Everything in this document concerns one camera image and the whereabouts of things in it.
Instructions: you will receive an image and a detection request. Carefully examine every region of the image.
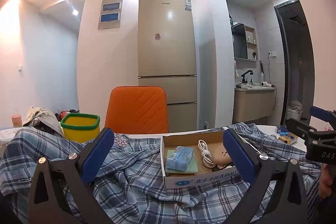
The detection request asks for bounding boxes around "round beige power bank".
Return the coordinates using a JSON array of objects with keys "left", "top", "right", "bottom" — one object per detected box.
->
[{"left": 211, "top": 144, "right": 232, "bottom": 166}]

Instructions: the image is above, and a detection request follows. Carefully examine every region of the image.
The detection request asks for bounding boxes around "white trash bin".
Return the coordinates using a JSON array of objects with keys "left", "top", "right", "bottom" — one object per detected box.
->
[{"left": 286, "top": 101, "right": 303, "bottom": 120}]

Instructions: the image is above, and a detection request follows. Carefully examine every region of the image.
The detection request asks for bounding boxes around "person's right hand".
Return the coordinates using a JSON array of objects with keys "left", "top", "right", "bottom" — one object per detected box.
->
[{"left": 318, "top": 164, "right": 333, "bottom": 199}]

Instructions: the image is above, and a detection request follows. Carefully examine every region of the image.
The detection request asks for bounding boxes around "white hair dryer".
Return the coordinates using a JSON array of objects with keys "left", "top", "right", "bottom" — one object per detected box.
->
[{"left": 261, "top": 81, "right": 275, "bottom": 88}]

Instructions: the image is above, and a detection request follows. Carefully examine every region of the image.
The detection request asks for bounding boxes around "beige bag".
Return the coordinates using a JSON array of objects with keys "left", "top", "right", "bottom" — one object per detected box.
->
[{"left": 23, "top": 107, "right": 64, "bottom": 138}]

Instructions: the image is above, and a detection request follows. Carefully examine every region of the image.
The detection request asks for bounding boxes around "black faucet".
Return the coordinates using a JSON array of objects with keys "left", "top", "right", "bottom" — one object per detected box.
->
[{"left": 241, "top": 70, "right": 253, "bottom": 84}]

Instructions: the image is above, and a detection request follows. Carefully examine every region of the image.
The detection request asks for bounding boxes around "blue tissue pack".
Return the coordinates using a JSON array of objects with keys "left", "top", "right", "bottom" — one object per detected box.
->
[{"left": 166, "top": 145, "right": 196, "bottom": 172}]

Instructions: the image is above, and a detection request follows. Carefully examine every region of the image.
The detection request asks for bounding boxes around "open cardboard box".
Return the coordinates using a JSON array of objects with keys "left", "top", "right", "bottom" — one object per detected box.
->
[{"left": 159, "top": 130, "right": 259, "bottom": 189}]

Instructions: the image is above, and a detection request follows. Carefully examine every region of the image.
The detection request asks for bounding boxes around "grey wall electrical panel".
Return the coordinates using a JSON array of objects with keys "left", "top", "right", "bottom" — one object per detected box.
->
[{"left": 98, "top": 0, "right": 123, "bottom": 30}]

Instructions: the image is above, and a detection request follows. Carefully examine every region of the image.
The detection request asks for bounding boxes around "gold blue cigarette pack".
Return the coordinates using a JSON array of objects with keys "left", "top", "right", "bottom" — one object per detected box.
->
[{"left": 278, "top": 132, "right": 298, "bottom": 145}]

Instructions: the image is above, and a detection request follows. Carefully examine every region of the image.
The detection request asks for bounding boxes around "dark blue box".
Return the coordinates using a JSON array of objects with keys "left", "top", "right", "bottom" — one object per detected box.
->
[{"left": 277, "top": 125, "right": 289, "bottom": 136}]

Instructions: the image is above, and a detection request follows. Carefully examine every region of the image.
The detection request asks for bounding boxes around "beige refrigerator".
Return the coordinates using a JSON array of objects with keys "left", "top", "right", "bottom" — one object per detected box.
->
[{"left": 138, "top": 0, "right": 198, "bottom": 132}]

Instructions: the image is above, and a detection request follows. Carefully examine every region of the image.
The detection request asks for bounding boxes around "bathroom mirror cabinet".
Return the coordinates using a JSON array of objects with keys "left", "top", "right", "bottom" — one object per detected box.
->
[{"left": 230, "top": 19, "right": 259, "bottom": 61}]

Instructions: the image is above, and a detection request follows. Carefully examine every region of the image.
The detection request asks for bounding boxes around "red bag on floor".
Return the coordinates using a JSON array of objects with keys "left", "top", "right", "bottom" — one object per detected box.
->
[{"left": 59, "top": 110, "right": 70, "bottom": 119}]

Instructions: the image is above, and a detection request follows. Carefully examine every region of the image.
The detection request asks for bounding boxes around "green wallet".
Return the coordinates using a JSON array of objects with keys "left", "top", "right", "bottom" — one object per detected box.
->
[{"left": 165, "top": 148, "right": 200, "bottom": 175}]

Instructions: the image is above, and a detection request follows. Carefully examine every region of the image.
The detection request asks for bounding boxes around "white cable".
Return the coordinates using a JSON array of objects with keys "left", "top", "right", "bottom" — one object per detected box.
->
[{"left": 197, "top": 139, "right": 217, "bottom": 169}]

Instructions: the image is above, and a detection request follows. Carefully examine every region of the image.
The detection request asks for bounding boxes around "beige bathroom vanity cabinet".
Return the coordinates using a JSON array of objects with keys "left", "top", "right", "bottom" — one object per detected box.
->
[{"left": 233, "top": 87, "right": 276, "bottom": 123}]

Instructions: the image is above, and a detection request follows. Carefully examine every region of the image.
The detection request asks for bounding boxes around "orange chair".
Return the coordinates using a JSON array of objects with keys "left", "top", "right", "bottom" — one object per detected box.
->
[{"left": 105, "top": 86, "right": 169, "bottom": 135}]

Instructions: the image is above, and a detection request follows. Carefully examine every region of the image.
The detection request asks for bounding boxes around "blue plaid cloth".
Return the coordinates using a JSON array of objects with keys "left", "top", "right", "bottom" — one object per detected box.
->
[{"left": 1, "top": 123, "right": 325, "bottom": 223}]

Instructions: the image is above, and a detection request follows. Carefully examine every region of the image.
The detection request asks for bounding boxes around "yellow green-rimmed container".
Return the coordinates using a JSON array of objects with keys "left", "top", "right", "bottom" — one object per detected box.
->
[{"left": 60, "top": 113, "right": 100, "bottom": 143}]

